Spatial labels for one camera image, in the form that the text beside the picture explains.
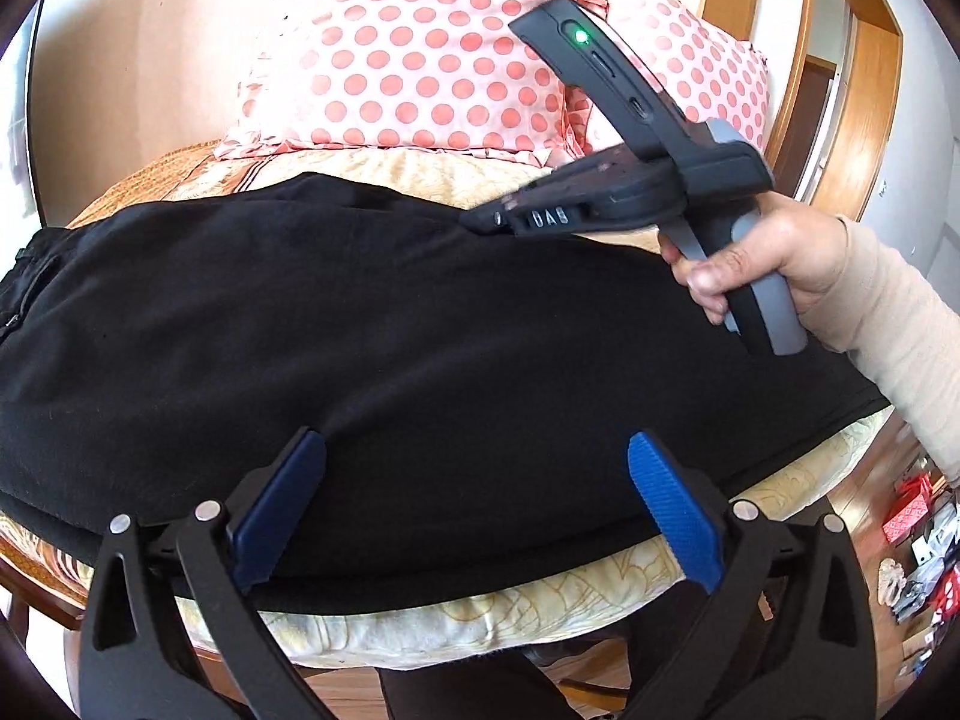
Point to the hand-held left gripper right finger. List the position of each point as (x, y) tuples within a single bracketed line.
[(675, 510)]

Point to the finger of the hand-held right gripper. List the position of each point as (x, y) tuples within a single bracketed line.
[(484, 221)]

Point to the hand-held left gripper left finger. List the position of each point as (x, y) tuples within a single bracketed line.
[(277, 510)]

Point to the black pants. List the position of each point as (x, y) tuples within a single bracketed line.
[(450, 352)]

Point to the person's right forearm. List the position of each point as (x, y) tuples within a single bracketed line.
[(907, 330)]

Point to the person's right hand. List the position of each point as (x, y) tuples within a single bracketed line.
[(814, 255)]

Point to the pink polka dot pillow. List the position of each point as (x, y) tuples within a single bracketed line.
[(420, 45), (697, 52)]

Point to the yellow patterned bed sheet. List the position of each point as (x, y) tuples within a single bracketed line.
[(450, 622)]

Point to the red gift box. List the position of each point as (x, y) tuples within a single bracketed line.
[(911, 510)]

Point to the person's dark trouser leg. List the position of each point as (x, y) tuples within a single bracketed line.
[(465, 690)]

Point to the pile of small packages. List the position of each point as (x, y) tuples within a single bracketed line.
[(934, 585)]

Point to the window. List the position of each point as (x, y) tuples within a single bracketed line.
[(15, 150)]

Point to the wooden door frame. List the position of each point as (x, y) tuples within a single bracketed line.
[(870, 105)]

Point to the wooden bed frame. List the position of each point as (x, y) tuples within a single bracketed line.
[(45, 592)]

